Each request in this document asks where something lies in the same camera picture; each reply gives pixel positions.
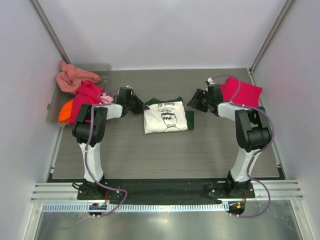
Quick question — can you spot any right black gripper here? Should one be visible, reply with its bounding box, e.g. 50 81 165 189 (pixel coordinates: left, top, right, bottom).
188 89 213 113

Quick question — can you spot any white and green t shirt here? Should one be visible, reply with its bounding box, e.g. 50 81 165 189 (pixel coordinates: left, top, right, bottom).
143 97 195 134

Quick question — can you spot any magenta t shirt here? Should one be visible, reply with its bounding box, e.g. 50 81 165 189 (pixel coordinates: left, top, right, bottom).
220 77 263 107

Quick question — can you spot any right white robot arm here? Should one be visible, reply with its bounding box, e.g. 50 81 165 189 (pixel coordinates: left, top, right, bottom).
187 75 274 198

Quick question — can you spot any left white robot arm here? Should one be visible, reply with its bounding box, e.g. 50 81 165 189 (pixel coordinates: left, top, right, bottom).
72 86 149 200

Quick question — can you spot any light pink t shirt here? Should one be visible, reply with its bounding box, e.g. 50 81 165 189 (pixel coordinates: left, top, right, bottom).
99 92 114 104

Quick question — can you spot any crimson red t shirt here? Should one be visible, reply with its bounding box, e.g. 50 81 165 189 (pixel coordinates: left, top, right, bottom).
69 79 107 125

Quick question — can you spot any salmon pink t shirt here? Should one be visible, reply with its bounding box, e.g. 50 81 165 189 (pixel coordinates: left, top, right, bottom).
56 60 101 95

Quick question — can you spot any orange t shirt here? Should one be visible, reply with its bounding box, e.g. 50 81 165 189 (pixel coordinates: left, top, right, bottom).
58 98 74 123

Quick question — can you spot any grey plastic bin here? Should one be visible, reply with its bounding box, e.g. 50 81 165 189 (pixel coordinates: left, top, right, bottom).
46 60 112 126

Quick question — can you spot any right aluminium frame post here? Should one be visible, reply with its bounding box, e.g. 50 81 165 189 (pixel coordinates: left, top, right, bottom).
248 0 296 75

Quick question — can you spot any aluminium frame post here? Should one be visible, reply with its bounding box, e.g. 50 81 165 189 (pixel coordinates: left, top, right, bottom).
248 0 296 75
29 0 71 64

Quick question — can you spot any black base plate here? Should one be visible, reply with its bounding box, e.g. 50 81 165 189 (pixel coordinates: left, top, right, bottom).
72 178 255 205

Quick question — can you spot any slotted cable duct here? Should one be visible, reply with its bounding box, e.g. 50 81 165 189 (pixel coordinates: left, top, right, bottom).
42 202 229 213

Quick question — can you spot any aluminium front rail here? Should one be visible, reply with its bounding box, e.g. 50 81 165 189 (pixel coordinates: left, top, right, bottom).
30 180 304 203

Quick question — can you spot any left aluminium frame post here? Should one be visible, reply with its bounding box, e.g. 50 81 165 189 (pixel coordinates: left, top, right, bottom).
29 0 71 64

